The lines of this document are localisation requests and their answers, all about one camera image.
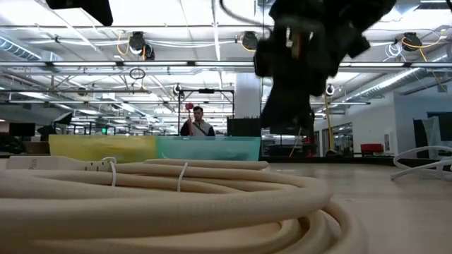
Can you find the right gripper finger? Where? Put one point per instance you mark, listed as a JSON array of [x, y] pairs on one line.
[[277, 116], [302, 116]]

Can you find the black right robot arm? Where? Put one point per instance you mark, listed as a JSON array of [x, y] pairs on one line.
[[335, 10]]

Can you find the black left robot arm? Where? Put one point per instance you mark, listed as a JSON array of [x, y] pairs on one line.
[[88, 8]]

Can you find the black cabinet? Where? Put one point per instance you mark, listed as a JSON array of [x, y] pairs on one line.
[[243, 127]]

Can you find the small black ceiling reel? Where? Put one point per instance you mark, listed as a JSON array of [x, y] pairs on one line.
[[330, 90], [176, 90]]

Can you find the teal plastic tray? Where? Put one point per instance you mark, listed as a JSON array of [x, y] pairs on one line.
[[208, 148]]

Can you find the red seat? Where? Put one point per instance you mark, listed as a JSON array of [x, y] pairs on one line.
[[371, 148]]

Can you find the person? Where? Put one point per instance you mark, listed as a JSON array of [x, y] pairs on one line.
[[197, 127]]

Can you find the red ball on stick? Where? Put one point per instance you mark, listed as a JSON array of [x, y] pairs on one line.
[[189, 106]]

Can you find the yellow plastic tray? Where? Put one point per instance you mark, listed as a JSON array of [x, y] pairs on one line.
[[102, 148]]

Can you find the black angled monitor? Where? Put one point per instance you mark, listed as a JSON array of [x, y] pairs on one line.
[[64, 118]]

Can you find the black metal table frame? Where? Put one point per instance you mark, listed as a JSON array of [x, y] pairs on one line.
[[318, 160]]

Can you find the black gantry frame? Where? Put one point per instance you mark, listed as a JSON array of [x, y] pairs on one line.
[[206, 91]]

